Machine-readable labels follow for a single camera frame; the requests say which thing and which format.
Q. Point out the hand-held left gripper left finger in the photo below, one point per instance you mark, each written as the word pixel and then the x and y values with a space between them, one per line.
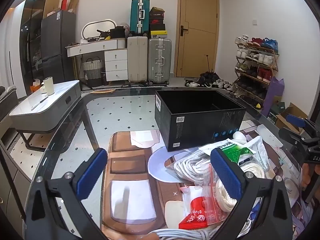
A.
pixel 91 172

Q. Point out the purple yoga mat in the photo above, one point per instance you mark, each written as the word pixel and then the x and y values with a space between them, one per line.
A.
pixel 275 95

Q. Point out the beige suitcase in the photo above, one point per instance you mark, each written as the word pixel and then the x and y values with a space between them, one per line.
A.
pixel 137 60

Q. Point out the flat cardboard carton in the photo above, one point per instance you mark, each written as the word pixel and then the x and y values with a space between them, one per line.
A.
pixel 73 5

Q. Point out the black glass cabinet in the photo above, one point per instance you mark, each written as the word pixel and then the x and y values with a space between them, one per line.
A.
pixel 35 35

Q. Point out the white dressing table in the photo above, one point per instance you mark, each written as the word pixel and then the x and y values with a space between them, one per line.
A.
pixel 116 62

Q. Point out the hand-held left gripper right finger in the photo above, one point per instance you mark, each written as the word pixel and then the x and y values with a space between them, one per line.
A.
pixel 226 173

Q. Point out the green box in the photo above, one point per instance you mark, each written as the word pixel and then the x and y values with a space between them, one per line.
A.
pixel 275 112

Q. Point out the silver suitcase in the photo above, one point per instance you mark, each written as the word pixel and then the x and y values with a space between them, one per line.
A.
pixel 160 60

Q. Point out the table knife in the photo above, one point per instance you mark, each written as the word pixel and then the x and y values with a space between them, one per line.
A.
pixel 40 103

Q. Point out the black red shoe box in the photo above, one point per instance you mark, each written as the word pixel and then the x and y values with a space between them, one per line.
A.
pixel 157 21

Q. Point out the dark grey refrigerator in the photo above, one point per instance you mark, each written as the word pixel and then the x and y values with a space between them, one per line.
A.
pixel 58 42

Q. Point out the yellow black shoe box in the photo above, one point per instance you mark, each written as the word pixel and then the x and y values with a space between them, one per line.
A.
pixel 158 33

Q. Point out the pile of shoes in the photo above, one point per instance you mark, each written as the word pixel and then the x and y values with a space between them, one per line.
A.
pixel 210 80

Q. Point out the green white medicine packet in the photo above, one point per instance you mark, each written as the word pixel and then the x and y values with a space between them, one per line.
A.
pixel 232 152

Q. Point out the black cardboard box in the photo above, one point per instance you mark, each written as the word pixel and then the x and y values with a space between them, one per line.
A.
pixel 192 122

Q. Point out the white printed plastic bag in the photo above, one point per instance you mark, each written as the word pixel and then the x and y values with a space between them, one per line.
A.
pixel 260 152

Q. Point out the woven basket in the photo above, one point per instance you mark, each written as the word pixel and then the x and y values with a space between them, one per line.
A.
pixel 92 71

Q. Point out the rows of assorted sneakers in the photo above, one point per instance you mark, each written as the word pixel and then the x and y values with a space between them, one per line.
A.
pixel 260 57

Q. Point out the white coffee table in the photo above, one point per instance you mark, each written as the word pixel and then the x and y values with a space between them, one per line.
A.
pixel 50 105

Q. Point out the orange tissue box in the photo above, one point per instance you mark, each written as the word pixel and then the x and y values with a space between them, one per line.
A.
pixel 36 85

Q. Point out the open dark shoe box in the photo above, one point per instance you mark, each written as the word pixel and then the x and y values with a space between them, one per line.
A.
pixel 157 13

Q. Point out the wooden shoe rack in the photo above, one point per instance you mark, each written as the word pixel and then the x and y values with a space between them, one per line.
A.
pixel 273 66

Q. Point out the oval mirror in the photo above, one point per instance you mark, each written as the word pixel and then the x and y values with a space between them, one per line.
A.
pixel 92 28

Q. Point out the plain black shoe box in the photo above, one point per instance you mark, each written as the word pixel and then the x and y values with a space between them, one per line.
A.
pixel 157 27

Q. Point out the thin black pole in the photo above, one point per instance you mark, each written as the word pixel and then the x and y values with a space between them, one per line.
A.
pixel 208 63

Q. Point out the printed table mat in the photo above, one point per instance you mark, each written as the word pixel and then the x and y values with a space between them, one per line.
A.
pixel 132 170

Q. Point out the upholstered sofa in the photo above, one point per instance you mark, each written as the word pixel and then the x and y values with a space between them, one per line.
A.
pixel 7 105

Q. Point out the tan door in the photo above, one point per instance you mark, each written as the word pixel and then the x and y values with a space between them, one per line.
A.
pixel 197 30

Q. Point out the brown cardboard box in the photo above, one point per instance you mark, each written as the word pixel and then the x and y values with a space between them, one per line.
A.
pixel 287 120

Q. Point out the person's right hand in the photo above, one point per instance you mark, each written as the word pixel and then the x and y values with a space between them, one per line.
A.
pixel 305 176

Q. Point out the red white packet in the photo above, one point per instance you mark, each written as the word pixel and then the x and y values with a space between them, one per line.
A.
pixel 197 212

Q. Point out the cream cup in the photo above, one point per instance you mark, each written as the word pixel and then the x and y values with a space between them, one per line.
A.
pixel 49 86

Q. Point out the teal suitcase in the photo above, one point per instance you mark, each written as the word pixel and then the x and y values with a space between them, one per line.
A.
pixel 137 17

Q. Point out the white foam wrap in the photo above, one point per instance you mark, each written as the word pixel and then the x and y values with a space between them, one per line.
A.
pixel 239 137

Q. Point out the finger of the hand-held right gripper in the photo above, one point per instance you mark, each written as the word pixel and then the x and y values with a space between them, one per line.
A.
pixel 292 136
pixel 296 120

